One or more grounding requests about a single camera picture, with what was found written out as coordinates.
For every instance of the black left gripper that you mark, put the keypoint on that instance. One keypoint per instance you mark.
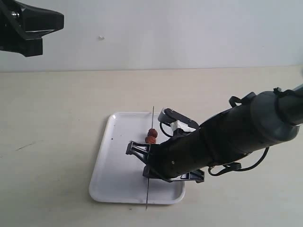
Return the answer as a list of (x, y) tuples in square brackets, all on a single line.
[(16, 18)]

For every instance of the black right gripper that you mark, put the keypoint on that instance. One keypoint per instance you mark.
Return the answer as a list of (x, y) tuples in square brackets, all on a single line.
[(177, 159)]

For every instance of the thin metal skewer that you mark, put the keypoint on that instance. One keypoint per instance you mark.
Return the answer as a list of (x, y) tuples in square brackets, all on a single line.
[(148, 182)]

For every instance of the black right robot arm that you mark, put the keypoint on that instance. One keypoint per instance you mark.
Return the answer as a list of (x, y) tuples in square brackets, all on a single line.
[(254, 122)]

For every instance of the white plastic tray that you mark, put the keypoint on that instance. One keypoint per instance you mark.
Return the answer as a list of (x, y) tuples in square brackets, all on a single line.
[(118, 177)]

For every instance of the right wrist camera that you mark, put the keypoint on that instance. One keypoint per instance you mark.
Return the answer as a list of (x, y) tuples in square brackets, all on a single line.
[(179, 124)]

